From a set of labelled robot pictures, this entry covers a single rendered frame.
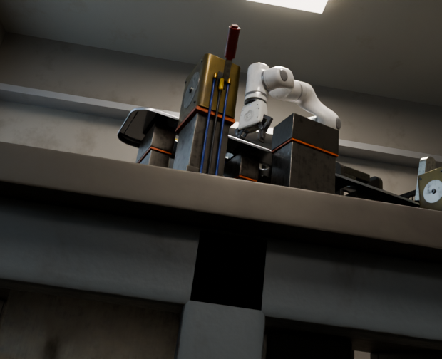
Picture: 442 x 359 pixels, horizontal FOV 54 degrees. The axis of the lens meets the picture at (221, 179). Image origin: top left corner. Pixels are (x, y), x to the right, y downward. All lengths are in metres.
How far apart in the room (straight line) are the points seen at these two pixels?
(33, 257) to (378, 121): 4.10
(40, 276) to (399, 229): 0.34
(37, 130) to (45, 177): 3.60
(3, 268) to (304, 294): 0.28
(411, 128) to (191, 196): 4.17
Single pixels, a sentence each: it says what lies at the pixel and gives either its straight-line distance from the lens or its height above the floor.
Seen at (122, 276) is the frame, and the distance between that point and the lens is 0.43.
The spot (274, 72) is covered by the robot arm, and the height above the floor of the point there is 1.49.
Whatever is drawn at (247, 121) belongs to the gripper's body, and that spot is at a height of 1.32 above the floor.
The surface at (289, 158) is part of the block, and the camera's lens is 0.87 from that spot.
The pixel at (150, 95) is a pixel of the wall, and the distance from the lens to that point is 4.06.
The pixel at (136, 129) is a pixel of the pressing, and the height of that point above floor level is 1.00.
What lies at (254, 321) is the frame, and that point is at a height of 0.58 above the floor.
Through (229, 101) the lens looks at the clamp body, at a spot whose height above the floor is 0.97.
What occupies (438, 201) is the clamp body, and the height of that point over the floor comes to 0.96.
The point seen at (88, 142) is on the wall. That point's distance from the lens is 3.87.
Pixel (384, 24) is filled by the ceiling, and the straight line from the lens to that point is 3.80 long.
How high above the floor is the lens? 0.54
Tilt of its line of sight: 23 degrees up
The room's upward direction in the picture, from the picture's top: 8 degrees clockwise
